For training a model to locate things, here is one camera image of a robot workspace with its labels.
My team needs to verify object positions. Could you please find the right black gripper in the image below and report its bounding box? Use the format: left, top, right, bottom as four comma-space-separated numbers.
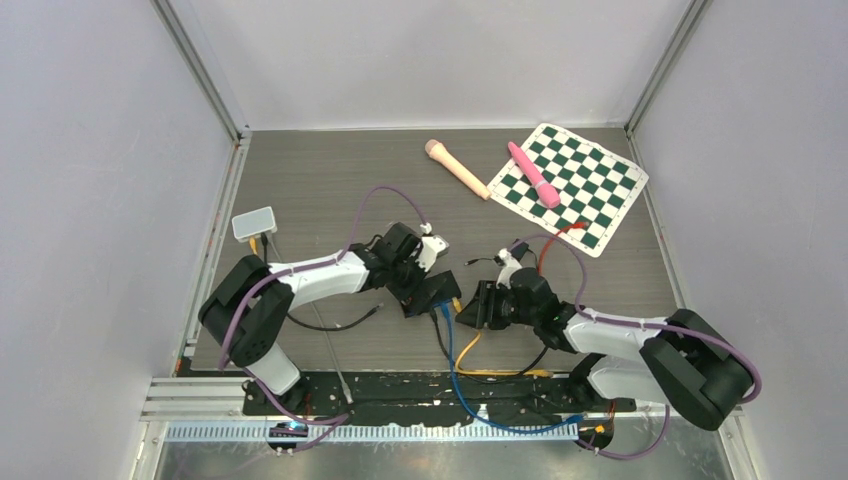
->
456, 280, 539, 330

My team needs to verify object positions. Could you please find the blue ethernet cable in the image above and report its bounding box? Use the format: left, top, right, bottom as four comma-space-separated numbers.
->
439, 304, 586, 436

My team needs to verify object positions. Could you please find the black network switch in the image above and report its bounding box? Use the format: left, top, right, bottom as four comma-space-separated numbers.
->
411, 270, 462, 311

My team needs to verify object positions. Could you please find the black ethernet cable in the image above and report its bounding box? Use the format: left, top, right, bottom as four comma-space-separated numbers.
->
429, 309, 551, 384

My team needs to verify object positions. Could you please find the yellow ethernet cable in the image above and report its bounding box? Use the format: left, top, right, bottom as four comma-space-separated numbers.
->
450, 298, 554, 379

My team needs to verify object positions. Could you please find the red ethernet cable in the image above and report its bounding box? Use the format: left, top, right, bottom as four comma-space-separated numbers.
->
536, 221, 590, 276

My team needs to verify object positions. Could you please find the black power adapter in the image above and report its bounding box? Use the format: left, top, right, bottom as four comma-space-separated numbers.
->
464, 242, 532, 266

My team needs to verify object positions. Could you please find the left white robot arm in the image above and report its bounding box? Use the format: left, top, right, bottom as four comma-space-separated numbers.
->
198, 222, 449, 414

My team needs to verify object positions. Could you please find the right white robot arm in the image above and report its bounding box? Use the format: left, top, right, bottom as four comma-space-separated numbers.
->
457, 267, 761, 431

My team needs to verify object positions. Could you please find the pink toy microphone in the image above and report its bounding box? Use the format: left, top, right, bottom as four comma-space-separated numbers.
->
507, 141, 561, 209

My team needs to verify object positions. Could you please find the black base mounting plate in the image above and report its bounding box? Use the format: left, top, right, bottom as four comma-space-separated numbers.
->
242, 371, 636, 427

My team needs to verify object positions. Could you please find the beige toy microphone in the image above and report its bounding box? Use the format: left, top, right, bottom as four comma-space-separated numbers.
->
424, 139, 491, 200

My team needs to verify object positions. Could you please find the green white checkerboard mat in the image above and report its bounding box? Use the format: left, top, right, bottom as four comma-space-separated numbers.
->
487, 123, 649, 258

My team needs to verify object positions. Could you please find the white small router box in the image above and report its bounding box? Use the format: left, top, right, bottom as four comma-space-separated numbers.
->
231, 206, 278, 243

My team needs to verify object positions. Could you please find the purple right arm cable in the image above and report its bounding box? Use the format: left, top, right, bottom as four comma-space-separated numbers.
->
506, 233, 763, 462

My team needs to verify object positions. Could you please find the grey thin cable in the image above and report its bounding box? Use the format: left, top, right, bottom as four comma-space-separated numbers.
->
268, 235, 354, 405

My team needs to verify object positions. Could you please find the black loose cable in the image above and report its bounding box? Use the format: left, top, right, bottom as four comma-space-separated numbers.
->
260, 233, 386, 333

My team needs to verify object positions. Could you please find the aluminium front rail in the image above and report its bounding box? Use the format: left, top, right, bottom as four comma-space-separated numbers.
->
141, 377, 602, 443

